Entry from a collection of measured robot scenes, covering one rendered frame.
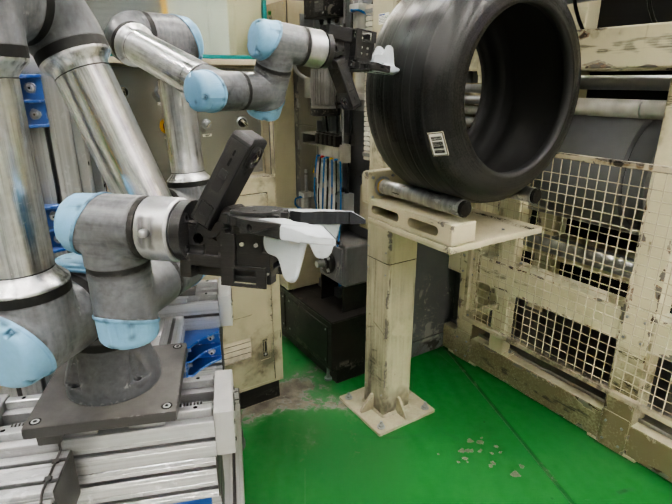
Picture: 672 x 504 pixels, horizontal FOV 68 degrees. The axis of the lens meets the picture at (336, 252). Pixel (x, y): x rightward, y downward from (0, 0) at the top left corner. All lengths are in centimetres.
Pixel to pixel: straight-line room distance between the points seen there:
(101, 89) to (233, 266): 33
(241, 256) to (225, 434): 46
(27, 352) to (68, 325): 7
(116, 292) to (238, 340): 126
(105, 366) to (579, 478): 151
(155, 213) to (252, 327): 133
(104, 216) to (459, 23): 87
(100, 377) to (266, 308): 106
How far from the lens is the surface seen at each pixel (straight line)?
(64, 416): 91
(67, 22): 77
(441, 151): 120
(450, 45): 120
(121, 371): 89
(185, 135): 136
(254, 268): 53
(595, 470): 197
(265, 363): 197
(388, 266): 169
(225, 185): 54
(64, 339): 76
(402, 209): 142
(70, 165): 104
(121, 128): 75
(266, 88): 106
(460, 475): 181
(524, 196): 151
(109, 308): 66
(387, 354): 183
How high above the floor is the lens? 121
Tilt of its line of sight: 19 degrees down
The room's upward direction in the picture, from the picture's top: straight up
